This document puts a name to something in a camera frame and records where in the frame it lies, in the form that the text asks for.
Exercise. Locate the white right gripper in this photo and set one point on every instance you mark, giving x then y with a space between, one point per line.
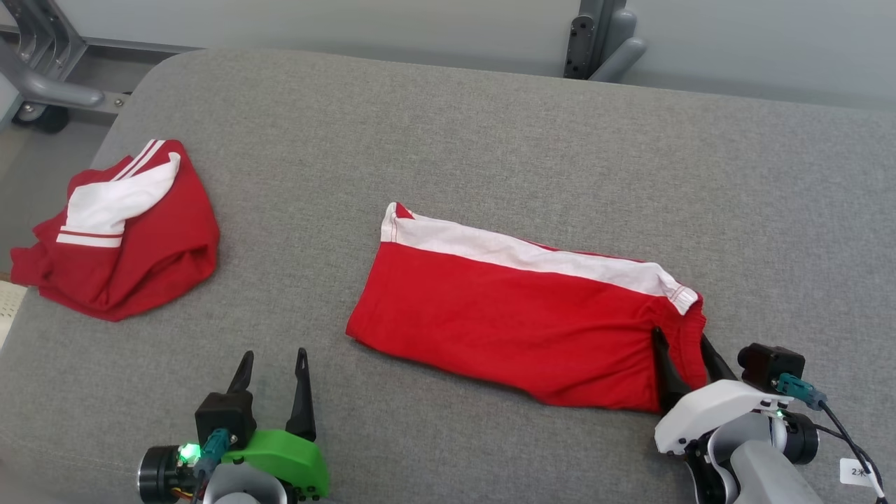
707 409

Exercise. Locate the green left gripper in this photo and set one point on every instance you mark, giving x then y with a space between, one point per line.
294 455

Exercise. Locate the red basketball jersey white sleeves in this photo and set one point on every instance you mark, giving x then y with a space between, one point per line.
140 259

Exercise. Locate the red shorts with white stripe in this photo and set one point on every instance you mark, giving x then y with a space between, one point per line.
504 322

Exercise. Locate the black right wrist motor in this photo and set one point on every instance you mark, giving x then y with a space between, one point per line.
801 437

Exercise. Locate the black wrist motor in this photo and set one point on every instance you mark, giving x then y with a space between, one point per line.
157 476
801 437

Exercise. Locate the black left wrist motor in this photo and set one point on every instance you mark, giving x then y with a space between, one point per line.
157 476

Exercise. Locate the white perforated panel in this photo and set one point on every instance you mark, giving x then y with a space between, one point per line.
10 315

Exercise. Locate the grey caster leg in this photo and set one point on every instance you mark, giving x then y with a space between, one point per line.
42 84

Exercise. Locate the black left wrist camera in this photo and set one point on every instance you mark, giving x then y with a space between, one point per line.
224 416

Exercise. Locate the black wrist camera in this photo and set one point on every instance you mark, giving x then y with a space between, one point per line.
766 364
224 416

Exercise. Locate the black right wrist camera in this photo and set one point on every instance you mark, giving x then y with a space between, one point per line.
766 364

